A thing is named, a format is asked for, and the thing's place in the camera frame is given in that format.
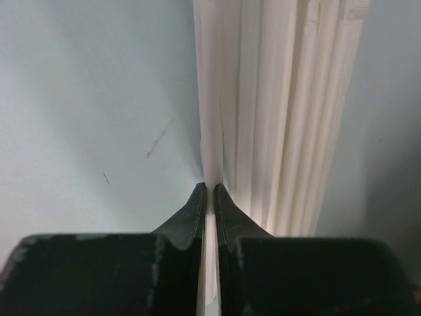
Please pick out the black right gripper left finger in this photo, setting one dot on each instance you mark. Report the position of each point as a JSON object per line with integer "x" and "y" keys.
{"x": 155, "y": 273}

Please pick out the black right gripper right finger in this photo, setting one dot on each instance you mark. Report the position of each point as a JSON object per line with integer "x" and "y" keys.
{"x": 260, "y": 274}

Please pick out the bundle of white wrapped straws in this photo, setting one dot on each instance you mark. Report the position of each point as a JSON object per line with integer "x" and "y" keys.
{"x": 285, "y": 72}

